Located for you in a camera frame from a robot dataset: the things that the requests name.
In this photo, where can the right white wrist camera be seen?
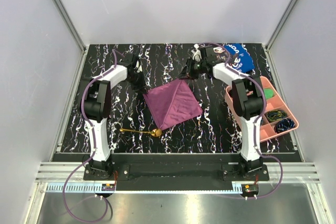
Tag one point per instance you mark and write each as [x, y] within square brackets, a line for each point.
[196, 53]

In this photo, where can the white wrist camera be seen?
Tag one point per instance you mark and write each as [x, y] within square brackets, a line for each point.
[138, 67]
[196, 53]

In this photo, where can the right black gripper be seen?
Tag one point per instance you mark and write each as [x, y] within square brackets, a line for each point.
[187, 72]

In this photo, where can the blue printed cloth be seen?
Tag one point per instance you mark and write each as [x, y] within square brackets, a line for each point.
[238, 56]

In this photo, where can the green object in tray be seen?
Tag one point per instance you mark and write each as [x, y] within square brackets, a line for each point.
[269, 93]

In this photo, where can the pink compartment tray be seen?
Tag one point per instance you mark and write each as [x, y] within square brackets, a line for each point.
[278, 113]

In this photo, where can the left aluminium frame post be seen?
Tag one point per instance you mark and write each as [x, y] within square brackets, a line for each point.
[69, 24]

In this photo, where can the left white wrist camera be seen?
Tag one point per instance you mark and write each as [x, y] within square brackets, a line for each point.
[138, 67]

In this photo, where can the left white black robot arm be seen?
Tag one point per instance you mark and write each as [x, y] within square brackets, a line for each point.
[95, 106]

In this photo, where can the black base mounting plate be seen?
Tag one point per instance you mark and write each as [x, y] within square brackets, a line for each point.
[219, 180]

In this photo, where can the front aluminium rail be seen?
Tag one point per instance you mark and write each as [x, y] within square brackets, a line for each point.
[292, 172]

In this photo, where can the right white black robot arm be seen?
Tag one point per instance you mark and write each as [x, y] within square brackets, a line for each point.
[250, 154]

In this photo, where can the right aluminium frame post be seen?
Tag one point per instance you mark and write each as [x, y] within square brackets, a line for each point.
[291, 5]

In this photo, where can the aluminium frame post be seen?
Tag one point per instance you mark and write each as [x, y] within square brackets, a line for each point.
[69, 24]
[291, 5]

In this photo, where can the magenta cloth napkin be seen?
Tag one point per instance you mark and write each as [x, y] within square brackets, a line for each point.
[172, 103]

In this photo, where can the gold spoon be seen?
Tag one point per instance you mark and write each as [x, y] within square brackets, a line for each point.
[154, 132]

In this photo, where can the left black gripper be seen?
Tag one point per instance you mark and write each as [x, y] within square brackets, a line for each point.
[141, 87]

